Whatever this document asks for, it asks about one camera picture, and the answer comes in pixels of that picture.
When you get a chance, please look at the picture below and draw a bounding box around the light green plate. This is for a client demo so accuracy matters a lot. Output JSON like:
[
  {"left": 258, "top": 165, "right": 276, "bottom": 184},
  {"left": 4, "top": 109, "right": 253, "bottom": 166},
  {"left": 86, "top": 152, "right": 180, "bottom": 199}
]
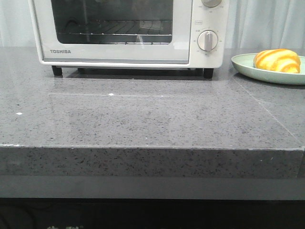
[{"left": 231, "top": 53, "right": 305, "bottom": 86}]

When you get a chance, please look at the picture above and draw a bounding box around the white Toshiba toaster oven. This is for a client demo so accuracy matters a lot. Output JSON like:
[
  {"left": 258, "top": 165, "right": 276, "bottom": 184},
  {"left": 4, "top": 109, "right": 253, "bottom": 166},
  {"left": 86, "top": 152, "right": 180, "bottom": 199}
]
[{"left": 29, "top": 0, "right": 229, "bottom": 79}]

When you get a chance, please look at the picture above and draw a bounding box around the glass oven door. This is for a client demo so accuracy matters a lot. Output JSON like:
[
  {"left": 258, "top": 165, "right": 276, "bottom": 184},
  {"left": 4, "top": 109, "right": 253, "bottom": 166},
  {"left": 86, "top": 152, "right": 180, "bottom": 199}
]
[{"left": 29, "top": 0, "right": 193, "bottom": 63}]

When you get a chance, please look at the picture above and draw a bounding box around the upper temperature knob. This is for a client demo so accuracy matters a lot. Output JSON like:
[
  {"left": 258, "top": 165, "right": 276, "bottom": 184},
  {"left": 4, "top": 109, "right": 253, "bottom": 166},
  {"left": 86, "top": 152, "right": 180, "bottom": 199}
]
[{"left": 202, "top": 0, "right": 222, "bottom": 8}]

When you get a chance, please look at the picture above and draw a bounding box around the yellow striped croissant bread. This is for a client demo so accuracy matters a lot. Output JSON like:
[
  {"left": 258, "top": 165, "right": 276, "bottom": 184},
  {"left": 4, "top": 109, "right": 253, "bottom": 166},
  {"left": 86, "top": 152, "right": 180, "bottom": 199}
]
[{"left": 253, "top": 49, "right": 301, "bottom": 73}]

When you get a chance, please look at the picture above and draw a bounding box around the lower timer knob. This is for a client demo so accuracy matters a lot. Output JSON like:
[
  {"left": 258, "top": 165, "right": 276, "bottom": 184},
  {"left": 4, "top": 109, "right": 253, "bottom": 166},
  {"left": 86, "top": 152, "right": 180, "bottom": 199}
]
[{"left": 197, "top": 30, "right": 218, "bottom": 52}]

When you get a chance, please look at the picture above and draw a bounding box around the metal wire oven rack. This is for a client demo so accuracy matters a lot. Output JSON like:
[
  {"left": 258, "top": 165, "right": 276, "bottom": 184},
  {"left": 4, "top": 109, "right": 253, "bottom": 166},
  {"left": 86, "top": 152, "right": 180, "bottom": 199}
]
[{"left": 56, "top": 20, "right": 173, "bottom": 44}]

